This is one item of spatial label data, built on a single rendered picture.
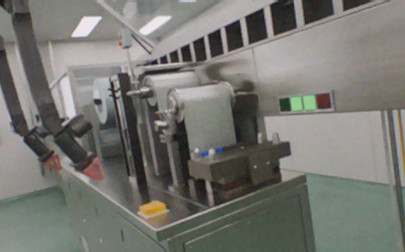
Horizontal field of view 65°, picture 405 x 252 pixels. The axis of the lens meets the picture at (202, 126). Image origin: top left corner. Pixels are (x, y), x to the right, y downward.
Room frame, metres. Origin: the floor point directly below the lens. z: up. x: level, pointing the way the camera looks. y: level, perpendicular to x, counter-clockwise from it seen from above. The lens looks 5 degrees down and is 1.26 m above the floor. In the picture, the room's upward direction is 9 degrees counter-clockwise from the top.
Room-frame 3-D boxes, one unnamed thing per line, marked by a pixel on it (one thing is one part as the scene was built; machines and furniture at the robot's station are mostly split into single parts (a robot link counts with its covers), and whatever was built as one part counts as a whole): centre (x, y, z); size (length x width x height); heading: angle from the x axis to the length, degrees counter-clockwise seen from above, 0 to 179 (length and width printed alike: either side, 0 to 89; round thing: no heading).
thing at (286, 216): (2.16, 0.54, 0.43); 2.52 x 0.64 x 0.86; 31
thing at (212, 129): (1.34, -0.04, 1.11); 0.23 x 0.01 x 0.18; 121
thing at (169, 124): (1.34, 0.15, 1.05); 0.06 x 0.05 x 0.31; 121
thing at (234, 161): (1.26, -0.13, 1.00); 0.40 x 0.16 x 0.06; 121
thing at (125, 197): (2.16, 0.55, 0.88); 2.52 x 0.66 x 0.04; 31
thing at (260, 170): (1.19, -0.19, 0.97); 0.10 x 0.03 x 0.11; 121
